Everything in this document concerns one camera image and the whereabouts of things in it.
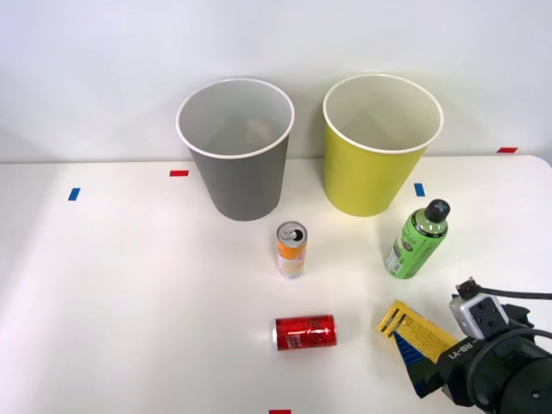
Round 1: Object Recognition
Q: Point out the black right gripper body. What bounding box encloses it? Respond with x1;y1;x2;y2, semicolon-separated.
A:
436;336;486;407

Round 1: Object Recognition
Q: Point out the green plastic bottle black cap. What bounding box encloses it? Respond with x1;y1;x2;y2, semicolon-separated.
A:
384;198;452;280

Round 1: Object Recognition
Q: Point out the red drink can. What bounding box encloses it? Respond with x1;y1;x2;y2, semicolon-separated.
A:
271;313;338;352

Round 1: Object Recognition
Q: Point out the yellow-green plastic waste bin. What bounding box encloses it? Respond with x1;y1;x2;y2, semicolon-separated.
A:
322;73;445;218

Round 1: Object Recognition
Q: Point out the orange drink can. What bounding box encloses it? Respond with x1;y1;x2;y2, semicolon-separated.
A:
275;221;309;281

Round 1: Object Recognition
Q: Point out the grey plastic waste bin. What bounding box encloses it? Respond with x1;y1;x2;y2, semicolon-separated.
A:
175;77;296;223

